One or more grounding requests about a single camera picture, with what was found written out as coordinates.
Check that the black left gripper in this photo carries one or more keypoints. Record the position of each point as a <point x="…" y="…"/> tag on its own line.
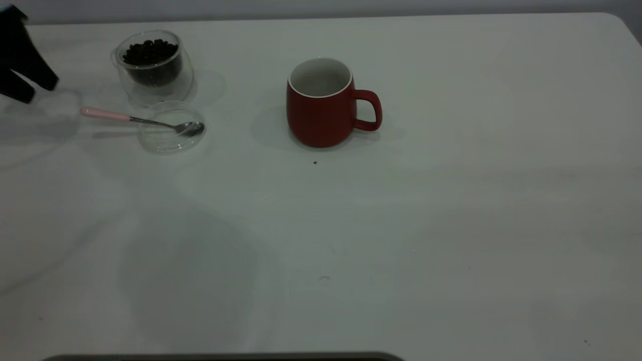
<point x="11" y="35"/>

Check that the red ceramic mug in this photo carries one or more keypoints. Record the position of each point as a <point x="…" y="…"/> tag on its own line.
<point x="318" y="120"/>

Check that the dark coffee beans pile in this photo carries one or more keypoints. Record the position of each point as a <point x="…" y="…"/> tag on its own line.
<point x="150" y="55"/>

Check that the clear glass lid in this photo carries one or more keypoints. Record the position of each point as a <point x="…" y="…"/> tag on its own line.
<point x="168" y="144"/>

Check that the clear glass jar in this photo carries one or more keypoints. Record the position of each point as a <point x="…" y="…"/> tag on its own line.
<point x="173" y="93"/>

